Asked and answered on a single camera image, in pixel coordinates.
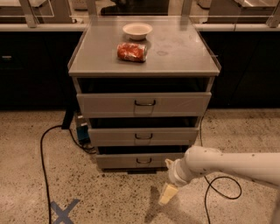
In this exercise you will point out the white bowl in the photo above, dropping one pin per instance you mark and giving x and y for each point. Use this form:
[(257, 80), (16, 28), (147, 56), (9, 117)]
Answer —
[(137, 31)]

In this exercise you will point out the red soda can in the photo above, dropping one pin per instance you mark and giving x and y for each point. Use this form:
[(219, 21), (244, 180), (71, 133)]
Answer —
[(132, 52)]

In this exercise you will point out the grey drawer cabinet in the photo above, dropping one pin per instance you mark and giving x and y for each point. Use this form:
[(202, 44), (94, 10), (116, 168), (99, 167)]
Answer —
[(177, 62)]

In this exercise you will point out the grey middle drawer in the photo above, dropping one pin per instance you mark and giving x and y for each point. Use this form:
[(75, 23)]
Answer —
[(143, 136)]

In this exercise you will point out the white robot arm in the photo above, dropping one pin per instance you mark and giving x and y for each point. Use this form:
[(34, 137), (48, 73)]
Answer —
[(198, 161)]

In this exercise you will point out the grey drawer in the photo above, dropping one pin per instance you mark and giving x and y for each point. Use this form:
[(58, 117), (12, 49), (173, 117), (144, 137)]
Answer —
[(133, 161), (143, 104), (143, 136)]

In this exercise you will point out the blue power box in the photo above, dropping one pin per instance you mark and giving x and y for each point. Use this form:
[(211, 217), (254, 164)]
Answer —
[(82, 129)]

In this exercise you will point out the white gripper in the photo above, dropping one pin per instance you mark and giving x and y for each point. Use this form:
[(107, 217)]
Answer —
[(174, 172)]

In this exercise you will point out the blue tape cross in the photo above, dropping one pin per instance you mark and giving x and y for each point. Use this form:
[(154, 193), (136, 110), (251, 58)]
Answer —
[(63, 214)]

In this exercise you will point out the grey top drawer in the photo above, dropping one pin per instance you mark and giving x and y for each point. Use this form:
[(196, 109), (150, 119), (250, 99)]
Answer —
[(143, 104)]

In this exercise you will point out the dark counter with white top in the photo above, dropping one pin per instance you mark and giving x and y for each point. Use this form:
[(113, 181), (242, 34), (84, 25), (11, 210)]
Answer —
[(34, 68)]

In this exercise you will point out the grey bottom drawer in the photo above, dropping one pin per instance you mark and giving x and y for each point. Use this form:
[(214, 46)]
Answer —
[(133, 161)]

